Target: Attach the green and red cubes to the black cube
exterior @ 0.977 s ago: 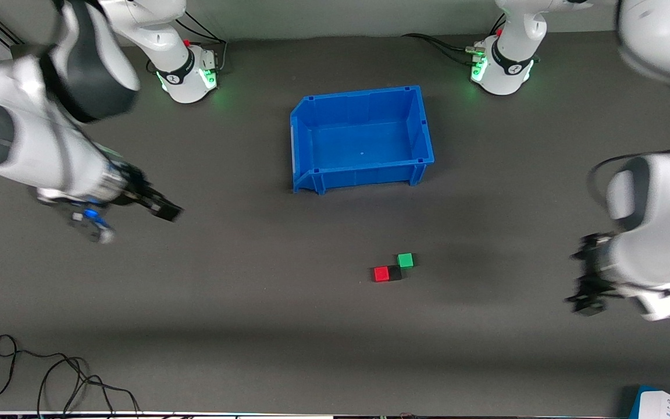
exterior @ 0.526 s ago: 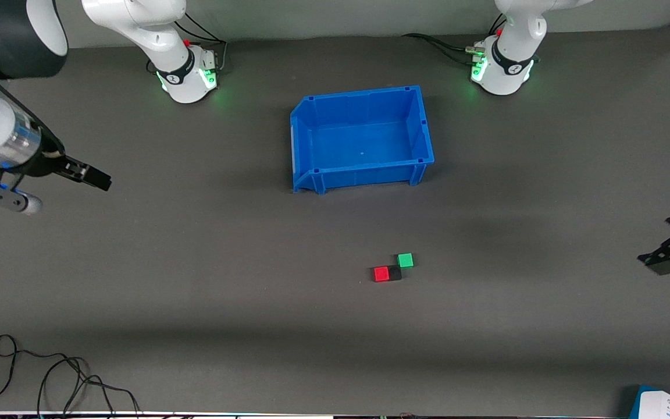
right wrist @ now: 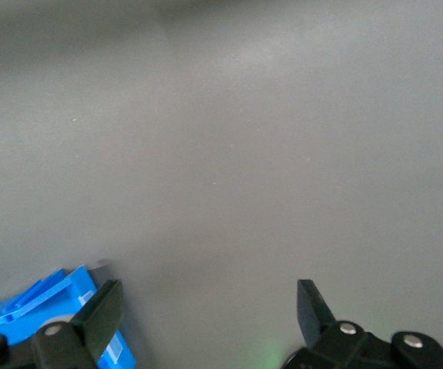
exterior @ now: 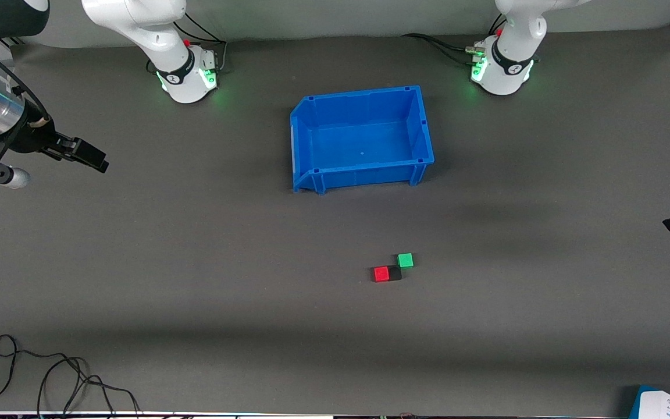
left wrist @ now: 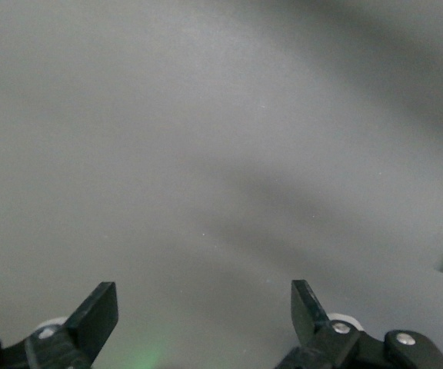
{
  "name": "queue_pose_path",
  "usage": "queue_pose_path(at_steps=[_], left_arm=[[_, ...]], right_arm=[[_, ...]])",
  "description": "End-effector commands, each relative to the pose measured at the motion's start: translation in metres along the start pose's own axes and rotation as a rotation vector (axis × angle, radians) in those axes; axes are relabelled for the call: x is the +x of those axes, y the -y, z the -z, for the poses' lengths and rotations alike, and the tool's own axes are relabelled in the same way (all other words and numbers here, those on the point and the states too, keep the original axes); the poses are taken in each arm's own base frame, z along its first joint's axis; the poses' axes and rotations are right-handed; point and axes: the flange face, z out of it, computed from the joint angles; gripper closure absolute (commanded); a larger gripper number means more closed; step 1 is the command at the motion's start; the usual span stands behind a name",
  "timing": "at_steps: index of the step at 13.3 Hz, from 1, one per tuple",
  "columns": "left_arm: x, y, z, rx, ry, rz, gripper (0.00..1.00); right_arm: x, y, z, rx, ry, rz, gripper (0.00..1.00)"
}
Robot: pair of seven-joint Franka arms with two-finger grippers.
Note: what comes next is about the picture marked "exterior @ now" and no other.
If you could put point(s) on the green cube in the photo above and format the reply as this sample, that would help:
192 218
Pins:
406 260

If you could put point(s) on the aluminium frame rail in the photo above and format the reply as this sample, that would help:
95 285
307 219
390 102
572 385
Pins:
14 41

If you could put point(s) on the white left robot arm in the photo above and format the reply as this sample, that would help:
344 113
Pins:
512 35

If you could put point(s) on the blue plastic bin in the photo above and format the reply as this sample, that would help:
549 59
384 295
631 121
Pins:
364 142

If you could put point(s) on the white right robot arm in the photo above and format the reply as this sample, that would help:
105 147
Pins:
137 20

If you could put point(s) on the dark grey table mat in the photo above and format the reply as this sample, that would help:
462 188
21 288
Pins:
253 326

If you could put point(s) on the red cube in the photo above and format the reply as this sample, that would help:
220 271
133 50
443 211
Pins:
381 274

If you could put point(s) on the black cube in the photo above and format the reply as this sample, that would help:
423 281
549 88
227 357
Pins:
396 273

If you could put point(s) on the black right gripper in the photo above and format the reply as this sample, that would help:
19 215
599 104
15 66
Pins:
34 138

